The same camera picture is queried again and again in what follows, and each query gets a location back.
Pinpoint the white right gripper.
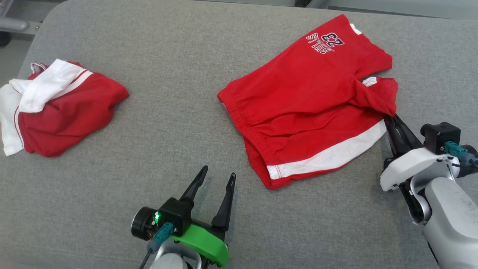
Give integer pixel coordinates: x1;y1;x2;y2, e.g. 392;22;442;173
380;114;460;193

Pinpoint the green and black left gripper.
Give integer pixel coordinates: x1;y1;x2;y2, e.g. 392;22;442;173
170;166;236;268

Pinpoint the red shorts white stripe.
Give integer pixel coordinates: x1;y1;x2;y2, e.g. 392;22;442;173
217;14;399;190

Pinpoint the red white numbered jersey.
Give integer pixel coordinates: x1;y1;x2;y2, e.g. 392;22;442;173
0;59;130;157

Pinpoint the grey metal bar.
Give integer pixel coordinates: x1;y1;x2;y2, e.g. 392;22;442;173
0;16;41;36

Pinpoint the black right cable teal plug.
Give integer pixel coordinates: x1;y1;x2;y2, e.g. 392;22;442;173
444;141;478;168

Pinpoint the black cable teal plug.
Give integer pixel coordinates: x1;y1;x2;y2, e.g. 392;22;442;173
139;222;175;269
444;141;478;168

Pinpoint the black left cable teal plug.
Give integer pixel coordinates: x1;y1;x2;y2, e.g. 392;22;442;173
139;222;175;269

